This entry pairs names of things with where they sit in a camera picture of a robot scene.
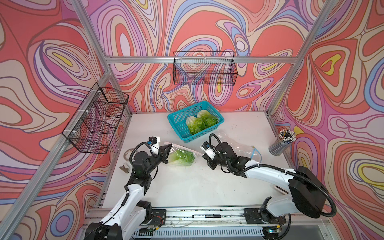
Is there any zip bag with blue slider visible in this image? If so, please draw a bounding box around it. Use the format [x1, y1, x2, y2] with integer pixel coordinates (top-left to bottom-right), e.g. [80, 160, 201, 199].
[215, 131, 262, 163]

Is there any small brown clip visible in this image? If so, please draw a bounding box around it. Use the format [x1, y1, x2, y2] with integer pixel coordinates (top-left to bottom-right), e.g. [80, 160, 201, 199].
[119, 163, 131, 174]

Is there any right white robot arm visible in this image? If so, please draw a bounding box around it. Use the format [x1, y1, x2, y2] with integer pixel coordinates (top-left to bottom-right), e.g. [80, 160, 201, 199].
[201, 142, 337, 223]

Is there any back black wire basket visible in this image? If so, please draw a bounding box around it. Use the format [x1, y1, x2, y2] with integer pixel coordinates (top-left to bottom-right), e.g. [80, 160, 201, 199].
[173, 50, 238, 86]

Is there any pink card sheet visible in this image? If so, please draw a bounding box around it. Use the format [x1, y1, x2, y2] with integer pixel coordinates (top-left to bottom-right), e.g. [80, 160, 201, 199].
[274, 185, 291, 195]

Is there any black wire basket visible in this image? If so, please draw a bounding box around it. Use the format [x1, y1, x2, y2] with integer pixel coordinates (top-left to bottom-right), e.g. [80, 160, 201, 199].
[62, 83, 129, 154]
[173, 50, 238, 86]

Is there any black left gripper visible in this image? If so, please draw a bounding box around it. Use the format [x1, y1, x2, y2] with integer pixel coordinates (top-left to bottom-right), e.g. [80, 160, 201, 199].
[144, 144, 171, 178]

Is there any white tape roll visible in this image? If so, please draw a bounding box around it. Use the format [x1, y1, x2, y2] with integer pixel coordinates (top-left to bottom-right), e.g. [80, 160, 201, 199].
[124, 149, 134, 162]

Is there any clear cup of pencils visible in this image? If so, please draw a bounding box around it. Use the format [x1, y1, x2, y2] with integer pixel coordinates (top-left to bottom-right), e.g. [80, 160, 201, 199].
[269, 130, 296, 156]

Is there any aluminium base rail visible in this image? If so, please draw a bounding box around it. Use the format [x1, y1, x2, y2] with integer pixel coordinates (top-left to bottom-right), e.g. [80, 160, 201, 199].
[125, 206, 338, 240]

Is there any zip bag with pink slider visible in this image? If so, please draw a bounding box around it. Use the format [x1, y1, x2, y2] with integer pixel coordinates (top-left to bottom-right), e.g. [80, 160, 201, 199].
[165, 142, 203, 167]

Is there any teal plastic basket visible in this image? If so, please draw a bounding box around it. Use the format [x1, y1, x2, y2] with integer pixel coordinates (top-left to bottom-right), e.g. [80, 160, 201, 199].
[168, 101, 225, 143]

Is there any left black wire basket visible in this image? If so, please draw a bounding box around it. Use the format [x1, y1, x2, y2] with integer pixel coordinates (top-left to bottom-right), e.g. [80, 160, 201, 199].
[62, 83, 129, 154]

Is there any chinese cabbage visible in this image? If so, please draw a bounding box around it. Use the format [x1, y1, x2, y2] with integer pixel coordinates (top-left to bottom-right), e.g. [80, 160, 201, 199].
[197, 110, 219, 128]
[186, 116, 207, 135]

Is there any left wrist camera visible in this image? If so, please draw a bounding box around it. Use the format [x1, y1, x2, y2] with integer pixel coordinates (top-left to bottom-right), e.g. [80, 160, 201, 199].
[147, 137, 161, 156]

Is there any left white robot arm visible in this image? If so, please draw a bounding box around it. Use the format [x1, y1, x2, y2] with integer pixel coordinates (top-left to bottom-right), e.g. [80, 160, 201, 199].
[84, 142, 173, 240]

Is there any cabbage in pink-slider bag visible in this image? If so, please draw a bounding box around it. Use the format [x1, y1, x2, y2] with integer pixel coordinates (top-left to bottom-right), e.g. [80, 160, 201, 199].
[168, 150, 196, 167]

